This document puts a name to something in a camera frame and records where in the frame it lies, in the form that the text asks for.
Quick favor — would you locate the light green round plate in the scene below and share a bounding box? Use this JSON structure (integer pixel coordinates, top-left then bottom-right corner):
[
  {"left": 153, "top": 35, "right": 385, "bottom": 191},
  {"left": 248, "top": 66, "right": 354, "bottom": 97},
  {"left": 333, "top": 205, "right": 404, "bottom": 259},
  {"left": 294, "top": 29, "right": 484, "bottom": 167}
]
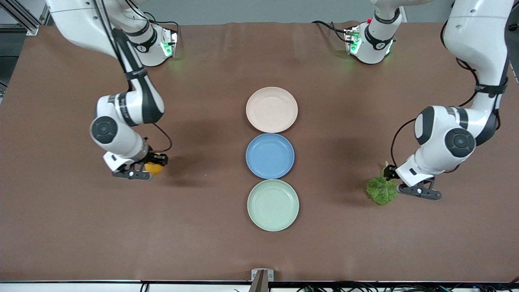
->
[{"left": 247, "top": 179, "right": 300, "bottom": 232}]

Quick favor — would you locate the green lettuce leaf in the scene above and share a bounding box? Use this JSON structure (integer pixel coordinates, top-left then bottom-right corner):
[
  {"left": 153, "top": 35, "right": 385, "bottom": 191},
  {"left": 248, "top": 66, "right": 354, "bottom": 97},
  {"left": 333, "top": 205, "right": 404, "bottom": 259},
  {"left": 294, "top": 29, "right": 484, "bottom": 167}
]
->
[{"left": 366, "top": 161, "right": 400, "bottom": 206}]

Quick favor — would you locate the black right arm base cable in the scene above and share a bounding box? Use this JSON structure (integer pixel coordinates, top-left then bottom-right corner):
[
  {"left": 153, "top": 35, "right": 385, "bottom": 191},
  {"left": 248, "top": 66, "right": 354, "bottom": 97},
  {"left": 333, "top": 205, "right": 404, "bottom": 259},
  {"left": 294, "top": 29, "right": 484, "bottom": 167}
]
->
[{"left": 124, "top": 0, "right": 181, "bottom": 41}]

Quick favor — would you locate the beige pink round plate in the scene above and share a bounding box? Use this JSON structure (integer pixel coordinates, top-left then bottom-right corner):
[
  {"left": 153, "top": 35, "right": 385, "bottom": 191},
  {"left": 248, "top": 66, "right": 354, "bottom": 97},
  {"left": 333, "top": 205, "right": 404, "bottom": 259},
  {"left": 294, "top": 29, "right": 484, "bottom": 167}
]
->
[{"left": 246, "top": 87, "right": 298, "bottom": 133}]

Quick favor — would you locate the grey metal bar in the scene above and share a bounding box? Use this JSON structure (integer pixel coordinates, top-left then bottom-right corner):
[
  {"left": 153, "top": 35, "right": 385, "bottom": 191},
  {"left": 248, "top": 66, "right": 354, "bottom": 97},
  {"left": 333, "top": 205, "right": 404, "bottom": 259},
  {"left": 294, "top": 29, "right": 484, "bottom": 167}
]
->
[{"left": 248, "top": 271, "right": 270, "bottom": 292}]

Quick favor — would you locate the blue round plate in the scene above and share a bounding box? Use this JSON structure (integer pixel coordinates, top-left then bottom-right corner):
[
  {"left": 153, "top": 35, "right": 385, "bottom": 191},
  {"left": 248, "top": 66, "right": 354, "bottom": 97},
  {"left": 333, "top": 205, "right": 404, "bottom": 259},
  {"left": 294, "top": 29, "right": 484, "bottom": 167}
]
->
[{"left": 246, "top": 133, "right": 295, "bottom": 180}]

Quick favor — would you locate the brown table mat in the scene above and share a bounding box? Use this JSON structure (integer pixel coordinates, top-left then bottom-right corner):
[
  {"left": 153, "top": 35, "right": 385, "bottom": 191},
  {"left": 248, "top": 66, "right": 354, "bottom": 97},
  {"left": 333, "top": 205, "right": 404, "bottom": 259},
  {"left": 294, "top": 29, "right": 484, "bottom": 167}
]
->
[{"left": 0, "top": 21, "right": 519, "bottom": 283}]

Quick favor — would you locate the black arm base cable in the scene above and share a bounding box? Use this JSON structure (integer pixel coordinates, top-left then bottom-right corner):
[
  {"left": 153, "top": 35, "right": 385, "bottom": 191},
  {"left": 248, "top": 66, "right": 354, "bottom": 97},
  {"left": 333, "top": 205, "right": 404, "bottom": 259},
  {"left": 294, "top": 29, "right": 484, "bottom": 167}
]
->
[
  {"left": 124, "top": 0, "right": 181, "bottom": 41},
  {"left": 311, "top": 20, "right": 357, "bottom": 44}
]

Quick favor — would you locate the aluminium frame profile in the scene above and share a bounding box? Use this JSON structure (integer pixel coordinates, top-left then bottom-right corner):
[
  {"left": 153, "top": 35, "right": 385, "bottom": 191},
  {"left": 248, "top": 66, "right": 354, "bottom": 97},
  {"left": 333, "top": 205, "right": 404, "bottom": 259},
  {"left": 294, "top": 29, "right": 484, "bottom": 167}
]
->
[{"left": 0, "top": 0, "right": 52, "bottom": 36}]

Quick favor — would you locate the black left arm base cable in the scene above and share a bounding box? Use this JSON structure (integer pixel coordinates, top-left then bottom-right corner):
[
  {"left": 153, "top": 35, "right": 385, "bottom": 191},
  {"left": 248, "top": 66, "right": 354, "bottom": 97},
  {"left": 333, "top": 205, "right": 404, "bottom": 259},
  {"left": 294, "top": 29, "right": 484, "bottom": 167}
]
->
[{"left": 311, "top": 20, "right": 357, "bottom": 44}]

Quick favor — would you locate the grey metal bracket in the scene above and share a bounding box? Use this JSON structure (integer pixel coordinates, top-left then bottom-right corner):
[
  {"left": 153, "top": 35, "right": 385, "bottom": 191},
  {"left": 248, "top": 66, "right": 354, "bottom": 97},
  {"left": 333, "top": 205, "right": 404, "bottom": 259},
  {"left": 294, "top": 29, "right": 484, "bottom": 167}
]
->
[{"left": 251, "top": 268, "right": 274, "bottom": 282}]

